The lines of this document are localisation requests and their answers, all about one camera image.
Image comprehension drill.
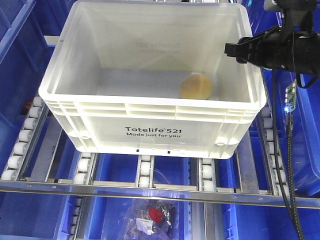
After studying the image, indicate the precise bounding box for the roller track far left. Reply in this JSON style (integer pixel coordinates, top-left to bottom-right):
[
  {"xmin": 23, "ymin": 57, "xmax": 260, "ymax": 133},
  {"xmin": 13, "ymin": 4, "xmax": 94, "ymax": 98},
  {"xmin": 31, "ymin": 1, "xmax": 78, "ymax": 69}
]
[{"xmin": 0, "ymin": 96, "xmax": 49, "ymax": 182}]

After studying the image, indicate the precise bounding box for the blue bin left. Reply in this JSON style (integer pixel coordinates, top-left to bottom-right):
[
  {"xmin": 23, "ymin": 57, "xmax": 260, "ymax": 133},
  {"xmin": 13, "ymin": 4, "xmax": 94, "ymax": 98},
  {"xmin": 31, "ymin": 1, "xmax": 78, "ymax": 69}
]
[{"xmin": 0, "ymin": 0, "xmax": 74, "ymax": 170}]

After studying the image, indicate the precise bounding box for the blue bin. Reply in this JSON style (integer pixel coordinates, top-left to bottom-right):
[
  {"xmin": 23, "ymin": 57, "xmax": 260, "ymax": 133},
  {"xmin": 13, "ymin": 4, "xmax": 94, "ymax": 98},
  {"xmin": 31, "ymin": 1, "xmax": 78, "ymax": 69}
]
[
  {"xmin": 0, "ymin": 0, "xmax": 74, "ymax": 170},
  {"xmin": 0, "ymin": 117, "xmax": 320, "ymax": 240},
  {"xmin": 242, "ymin": 0, "xmax": 320, "ymax": 198}
]

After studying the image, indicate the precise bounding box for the blue bin right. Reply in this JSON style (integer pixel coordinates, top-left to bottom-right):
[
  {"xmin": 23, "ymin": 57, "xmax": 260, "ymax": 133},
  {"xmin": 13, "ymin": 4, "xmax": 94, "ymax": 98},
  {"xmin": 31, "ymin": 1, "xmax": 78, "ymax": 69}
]
[{"xmin": 242, "ymin": 0, "xmax": 320, "ymax": 198}]

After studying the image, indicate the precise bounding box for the roller track middle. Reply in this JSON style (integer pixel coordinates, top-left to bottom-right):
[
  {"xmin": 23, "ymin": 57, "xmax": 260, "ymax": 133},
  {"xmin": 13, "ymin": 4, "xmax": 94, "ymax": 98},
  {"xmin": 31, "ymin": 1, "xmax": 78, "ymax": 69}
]
[{"xmin": 135, "ymin": 155, "xmax": 155, "ymax": 188}]

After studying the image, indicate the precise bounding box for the roller track far right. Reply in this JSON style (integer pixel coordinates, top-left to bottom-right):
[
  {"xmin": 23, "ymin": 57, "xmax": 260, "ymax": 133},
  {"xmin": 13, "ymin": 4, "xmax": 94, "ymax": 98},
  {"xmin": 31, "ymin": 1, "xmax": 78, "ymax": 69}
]
[{"xmin": 256, "ymin": 105, "xmax": 289, "ymax": 197}]

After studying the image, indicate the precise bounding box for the blue bin lower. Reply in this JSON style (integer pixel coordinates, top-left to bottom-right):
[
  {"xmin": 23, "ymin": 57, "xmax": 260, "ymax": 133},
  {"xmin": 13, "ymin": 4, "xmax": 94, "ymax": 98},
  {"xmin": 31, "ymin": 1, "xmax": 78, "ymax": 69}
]
[{"xmin": 0, "ymin": 117, "xmax": 320, "ymax": 240}]

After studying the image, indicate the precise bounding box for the green circuit board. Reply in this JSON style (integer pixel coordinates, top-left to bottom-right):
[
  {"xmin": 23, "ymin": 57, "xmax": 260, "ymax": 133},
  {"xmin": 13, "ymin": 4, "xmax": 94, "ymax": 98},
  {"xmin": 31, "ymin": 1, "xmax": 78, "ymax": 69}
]
[{"xmin": 284, "ymin": 80, "xmax": 297, "ymax": 113}]

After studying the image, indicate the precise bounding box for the white plastic tote box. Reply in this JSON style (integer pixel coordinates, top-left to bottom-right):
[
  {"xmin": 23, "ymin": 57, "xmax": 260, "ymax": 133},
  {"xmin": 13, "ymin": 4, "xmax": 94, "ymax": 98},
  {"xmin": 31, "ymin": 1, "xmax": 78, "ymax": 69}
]
[{"xmin": 38, "ymin": 0, "xmax": 267, "ymax": 159}]

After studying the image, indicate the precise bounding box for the roller track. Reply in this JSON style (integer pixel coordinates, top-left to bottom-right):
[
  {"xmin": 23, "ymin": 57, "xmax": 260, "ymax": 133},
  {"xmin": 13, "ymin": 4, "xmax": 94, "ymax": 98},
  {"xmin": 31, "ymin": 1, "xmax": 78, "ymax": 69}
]
[
  {"xmin": 197, "ymin": 158, "xmax": 217, "ymax": 193},
  {"xmin": 135, "ymin": 155, "xmax": 155, "ymax": 188},
  {"xmin": 72, "ymin": 152, "xmax": 98, "ymax": 185},
  {"xmin": 0, "ymin": 96, "xmax": 49, "ymax": 182},
  {"xmin": 256, "ymin": 105, "xmax": 289, "ymax": 197}
]

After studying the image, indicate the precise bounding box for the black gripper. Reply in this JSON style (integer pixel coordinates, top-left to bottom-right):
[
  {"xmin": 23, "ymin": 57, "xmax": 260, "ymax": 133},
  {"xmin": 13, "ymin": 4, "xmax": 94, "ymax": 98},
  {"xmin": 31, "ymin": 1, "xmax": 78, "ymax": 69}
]
[{"xmin": 224, "ymin": 0, "xmax": 320, "ymax": 76}]

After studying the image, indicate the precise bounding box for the clear bag with parts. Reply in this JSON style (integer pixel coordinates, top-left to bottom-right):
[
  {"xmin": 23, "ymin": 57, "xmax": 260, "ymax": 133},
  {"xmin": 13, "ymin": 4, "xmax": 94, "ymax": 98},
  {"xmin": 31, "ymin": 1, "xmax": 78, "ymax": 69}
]
[{"xmin": 119, "ymin": 199, "xmax": 179, "ymax": 240}]

